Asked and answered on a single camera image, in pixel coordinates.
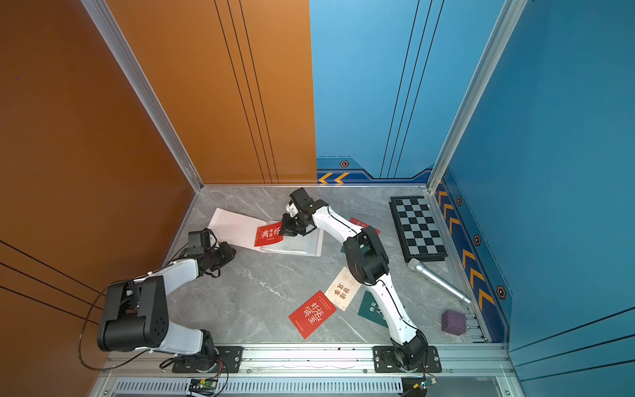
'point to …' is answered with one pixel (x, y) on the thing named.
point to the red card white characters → (269, 234)
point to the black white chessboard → (417, 229)
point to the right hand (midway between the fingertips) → (280, 231)
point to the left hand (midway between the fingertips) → (236, 247)
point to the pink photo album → (237, 231)
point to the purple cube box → (454, 322)
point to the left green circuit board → (202, 386)
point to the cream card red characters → (343, 289)
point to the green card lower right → (370, 309)
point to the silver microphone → (415, 265)
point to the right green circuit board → (417, 387)
